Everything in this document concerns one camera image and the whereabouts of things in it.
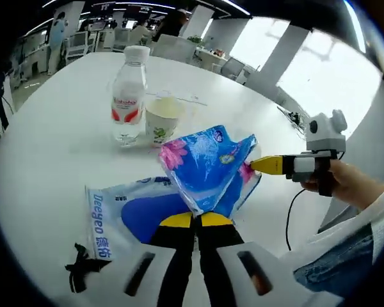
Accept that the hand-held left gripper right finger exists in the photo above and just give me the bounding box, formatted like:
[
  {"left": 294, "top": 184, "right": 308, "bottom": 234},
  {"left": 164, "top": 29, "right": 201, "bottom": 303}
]
[{"left": 196, "top": 211, "right": 314, "bottom": 307}]

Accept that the clear plastic water bottle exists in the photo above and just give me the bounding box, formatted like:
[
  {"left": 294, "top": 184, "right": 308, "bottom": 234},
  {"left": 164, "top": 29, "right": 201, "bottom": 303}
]
[{"left": 110, "top": 45, "right": 148, "bottom": 146}]

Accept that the white partition panel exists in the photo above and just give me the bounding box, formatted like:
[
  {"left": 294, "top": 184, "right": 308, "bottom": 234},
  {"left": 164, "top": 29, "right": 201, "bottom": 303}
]
[{"left": 152, "top": 34, "right": 196, "bottom": 63}]

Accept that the person's right hand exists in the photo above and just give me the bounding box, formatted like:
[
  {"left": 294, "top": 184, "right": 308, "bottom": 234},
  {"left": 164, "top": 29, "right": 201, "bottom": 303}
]
[{"left": 299, "top": 159, "right": 362, "bottom": 205}]

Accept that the person's blue jeans leg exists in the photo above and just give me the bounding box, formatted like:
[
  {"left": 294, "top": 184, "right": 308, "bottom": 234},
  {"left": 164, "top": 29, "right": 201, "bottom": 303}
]
[{"left": 292, "top": 223, "right": 377, "bottom": 290}]

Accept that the wet wipes packet blue lid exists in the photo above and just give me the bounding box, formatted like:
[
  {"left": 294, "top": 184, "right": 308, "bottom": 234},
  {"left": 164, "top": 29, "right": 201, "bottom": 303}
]
[{"left": 84, "top": 175, "right": 199, "bottom": 262}]

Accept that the small black desk device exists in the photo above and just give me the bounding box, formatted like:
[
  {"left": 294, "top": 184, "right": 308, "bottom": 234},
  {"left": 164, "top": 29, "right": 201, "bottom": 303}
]
[{"left": 286, "top": 110, "right": 303, "bottom": 125}]

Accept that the white paper cup green print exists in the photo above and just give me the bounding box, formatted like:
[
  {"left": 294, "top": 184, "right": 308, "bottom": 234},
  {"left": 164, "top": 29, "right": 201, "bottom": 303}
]
[{"left": 145, "top": 97, "right": 185, "bottom": 148}]

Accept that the grey office chair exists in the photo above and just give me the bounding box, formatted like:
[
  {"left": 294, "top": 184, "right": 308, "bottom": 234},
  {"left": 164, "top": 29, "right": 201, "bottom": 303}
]
[{"left": 220, "top": 57, "right": 246, "bottom": 81}]

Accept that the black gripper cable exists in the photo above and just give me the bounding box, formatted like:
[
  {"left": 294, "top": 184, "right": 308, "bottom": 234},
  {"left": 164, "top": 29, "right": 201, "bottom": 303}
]
[{"left": 285, "top": 188, "right": 308, "bottom": 252}]

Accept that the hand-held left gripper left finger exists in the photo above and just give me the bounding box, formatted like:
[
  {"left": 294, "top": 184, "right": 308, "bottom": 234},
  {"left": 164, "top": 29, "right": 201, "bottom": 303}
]
[{"left": 92, "top": 210, "right": 198, "bottom": 307}]

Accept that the large bright window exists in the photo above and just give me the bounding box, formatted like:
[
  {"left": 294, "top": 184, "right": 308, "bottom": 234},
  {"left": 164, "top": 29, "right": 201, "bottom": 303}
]
[
  {"left": 276, "top": 28, "right": 383, "bottom": 138},
  {"left": 230, "top": 17, "right": 291, "bottom": 68}
]

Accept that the blue tissue packet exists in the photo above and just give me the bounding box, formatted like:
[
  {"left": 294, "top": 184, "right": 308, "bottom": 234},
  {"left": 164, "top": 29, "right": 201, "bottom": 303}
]
[{"left": 158, "top": 125, "right": 262, "bottom": 221}]

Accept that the round white side table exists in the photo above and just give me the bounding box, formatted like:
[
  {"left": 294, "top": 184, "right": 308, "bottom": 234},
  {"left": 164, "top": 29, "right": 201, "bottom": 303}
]
[{"left": 195, "top": 47, "right": 228, "bottom": 70}]

